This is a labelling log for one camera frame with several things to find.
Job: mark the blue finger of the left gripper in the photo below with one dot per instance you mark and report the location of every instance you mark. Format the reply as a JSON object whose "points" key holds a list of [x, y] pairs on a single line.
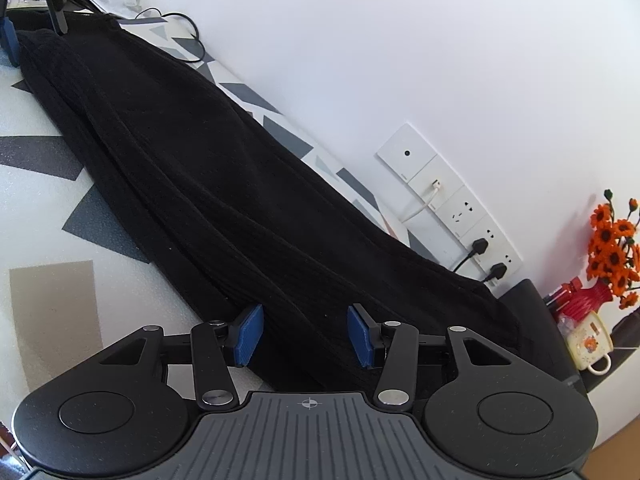
{"points": [[9, 42]]}

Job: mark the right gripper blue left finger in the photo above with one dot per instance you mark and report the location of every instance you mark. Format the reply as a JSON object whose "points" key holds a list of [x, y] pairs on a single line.
{"points": [[216, 346]]}

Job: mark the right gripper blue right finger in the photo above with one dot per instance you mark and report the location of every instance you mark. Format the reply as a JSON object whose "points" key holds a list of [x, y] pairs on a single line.
{"points": [[393, 347]]}

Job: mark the black ribbed knit garment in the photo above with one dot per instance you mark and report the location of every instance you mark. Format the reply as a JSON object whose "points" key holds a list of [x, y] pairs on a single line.
{"points": [[231, 217]]}

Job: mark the black cabinet box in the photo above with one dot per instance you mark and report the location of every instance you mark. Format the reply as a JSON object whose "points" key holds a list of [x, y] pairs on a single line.
{"points": [[544, 336]]}

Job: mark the red ribbed vase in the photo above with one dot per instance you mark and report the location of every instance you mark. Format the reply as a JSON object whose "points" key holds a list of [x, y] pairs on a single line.
{"points": [[576, 301]]}

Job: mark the cream cartoon mug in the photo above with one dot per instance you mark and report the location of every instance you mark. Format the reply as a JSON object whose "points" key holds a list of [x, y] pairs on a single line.
{"points": [[590, 345]]}

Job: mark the orange artificial flowers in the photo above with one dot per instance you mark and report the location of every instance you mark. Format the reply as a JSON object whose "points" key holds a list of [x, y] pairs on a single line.
{"points": [[613, 250]]}

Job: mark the white wall socket panel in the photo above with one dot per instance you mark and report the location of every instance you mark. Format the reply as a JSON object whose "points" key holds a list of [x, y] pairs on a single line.
{"points": [[445, 197]]}

